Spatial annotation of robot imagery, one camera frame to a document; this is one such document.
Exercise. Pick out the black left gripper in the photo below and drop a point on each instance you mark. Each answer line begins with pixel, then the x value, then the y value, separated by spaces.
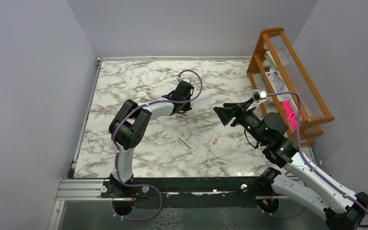
pixel 187 107

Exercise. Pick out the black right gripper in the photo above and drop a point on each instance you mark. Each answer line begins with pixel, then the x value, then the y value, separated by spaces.
pixel 226 112

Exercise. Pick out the white green marker pen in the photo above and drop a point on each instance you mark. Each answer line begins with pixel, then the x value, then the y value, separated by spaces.
pixel 186 143

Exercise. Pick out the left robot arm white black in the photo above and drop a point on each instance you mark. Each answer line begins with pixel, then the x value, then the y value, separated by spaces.
pixel 129 126

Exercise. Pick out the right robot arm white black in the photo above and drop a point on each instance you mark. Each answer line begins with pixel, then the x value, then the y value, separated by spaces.
pixel 340 207

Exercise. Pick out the white booklet in rack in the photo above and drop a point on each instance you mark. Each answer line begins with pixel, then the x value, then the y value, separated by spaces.
pixel 272 71

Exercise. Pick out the orange wooden rack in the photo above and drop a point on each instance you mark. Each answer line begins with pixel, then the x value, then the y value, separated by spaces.
pixel 299 102

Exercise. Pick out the pink item in rack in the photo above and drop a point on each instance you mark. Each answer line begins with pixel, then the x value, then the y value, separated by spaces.
pixel 291 115

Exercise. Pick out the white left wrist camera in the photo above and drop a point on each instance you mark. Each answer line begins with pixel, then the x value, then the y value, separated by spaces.
pixel 188 79

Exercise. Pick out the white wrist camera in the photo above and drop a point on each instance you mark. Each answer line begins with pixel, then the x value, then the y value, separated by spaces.
pixel 188 79
pixel 259 95

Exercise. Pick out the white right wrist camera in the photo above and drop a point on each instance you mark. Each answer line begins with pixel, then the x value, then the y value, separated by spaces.
pixel 259 95

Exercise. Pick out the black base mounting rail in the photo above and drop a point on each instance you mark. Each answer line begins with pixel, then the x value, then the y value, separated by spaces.
pixel 186 192

